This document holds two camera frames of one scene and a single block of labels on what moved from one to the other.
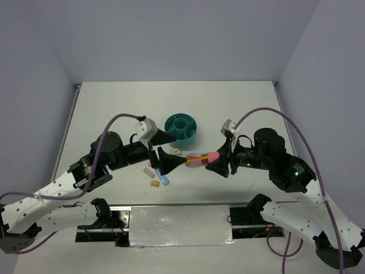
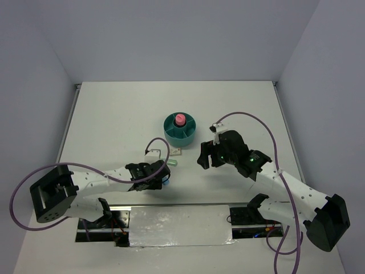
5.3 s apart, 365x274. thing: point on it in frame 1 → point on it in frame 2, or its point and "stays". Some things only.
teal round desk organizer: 182,127 stays
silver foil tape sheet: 180,225 stays
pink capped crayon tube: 194,160 → 180,119
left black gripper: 167,162 → 156,185
